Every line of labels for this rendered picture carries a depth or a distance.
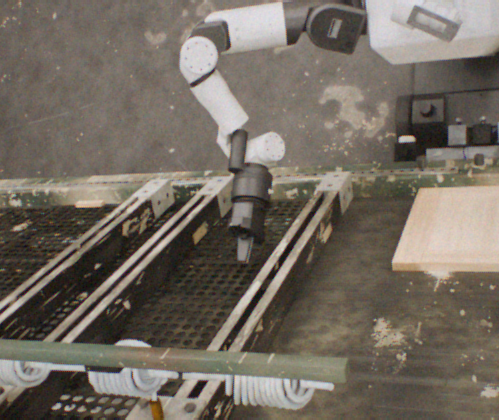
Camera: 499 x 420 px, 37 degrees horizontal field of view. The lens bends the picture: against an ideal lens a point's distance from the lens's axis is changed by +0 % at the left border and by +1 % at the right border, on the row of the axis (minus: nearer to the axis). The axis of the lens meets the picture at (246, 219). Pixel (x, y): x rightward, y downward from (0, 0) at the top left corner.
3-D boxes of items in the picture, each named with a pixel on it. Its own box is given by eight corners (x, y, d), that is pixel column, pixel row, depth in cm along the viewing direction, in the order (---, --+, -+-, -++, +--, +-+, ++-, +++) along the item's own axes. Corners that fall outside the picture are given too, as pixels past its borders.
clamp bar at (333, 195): (360, 196, 191) (350, 107, 182) (162, 568, 90) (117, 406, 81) (323, 197, 195) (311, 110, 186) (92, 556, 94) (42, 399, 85)
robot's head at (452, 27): (426, -8, 138) (417, -3, 132) (468, 11, 136) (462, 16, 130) (411, 24, 141) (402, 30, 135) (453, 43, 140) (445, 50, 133)
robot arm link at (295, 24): (279, -9, 159) (343, -18, 158) (284, 31, 164) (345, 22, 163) (283, 10, 150) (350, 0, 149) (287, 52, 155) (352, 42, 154)
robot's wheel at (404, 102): (406, 121, 284) (398, 83, 269) (419, 120, 282) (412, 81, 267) (401, 160, 272) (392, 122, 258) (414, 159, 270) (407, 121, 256)
